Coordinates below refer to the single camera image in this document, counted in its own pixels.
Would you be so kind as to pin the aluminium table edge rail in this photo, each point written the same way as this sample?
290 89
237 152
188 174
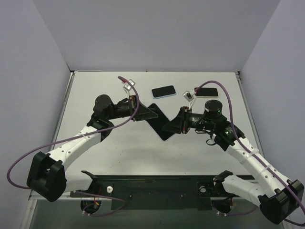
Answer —
36 196

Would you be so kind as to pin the phone in cream case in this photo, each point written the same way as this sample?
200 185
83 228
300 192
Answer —
207 92

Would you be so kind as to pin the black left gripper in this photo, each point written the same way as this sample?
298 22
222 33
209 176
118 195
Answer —
134 108

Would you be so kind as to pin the phone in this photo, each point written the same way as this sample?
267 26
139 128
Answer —
207 92
163 92

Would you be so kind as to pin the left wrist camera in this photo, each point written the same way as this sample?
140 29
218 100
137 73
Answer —
127 86

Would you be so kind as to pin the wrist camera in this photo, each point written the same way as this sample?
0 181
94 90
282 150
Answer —
190 97
127 86

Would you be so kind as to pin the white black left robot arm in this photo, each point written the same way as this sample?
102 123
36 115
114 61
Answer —
47 175

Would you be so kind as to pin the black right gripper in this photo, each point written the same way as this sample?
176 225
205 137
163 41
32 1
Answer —
185 120

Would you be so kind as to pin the black smartphone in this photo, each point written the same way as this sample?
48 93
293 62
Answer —
157 123

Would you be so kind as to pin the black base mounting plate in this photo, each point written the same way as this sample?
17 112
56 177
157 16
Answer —
158 192

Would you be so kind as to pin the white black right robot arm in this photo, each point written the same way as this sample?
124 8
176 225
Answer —
276 195

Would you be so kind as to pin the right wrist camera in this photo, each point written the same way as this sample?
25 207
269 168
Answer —
190 97

